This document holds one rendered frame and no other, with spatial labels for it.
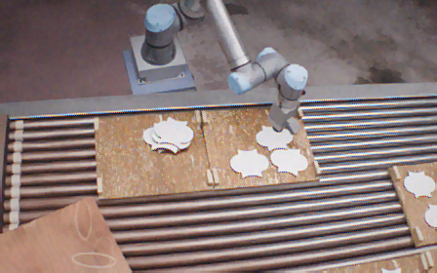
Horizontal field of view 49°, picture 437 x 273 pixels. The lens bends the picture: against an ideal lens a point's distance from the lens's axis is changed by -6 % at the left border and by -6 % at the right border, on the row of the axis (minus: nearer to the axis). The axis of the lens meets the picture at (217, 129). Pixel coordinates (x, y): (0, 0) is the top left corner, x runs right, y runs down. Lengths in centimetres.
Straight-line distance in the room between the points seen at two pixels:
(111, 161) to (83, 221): 32
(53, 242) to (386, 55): 302
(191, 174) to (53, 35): 210
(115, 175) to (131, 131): 20
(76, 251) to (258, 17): 271
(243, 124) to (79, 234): 79
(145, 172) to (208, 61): 176
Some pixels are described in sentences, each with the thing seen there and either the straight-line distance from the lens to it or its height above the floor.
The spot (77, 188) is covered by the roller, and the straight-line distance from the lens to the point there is 185.
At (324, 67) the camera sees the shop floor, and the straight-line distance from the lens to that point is 368.
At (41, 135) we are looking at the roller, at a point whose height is 92.
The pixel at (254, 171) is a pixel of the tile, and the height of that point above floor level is 95.
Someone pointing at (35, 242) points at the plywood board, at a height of 104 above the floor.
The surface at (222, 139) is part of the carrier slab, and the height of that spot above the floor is 94.
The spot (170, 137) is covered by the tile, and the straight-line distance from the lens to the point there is 187.
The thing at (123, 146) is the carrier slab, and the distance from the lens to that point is 191.
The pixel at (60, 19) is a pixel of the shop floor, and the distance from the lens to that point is 381.
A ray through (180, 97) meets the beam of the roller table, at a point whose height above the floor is 92.
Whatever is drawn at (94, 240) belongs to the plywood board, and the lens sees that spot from 162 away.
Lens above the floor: 252
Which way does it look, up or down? 53 degrees down
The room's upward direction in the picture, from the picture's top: 12 degrees clockwise
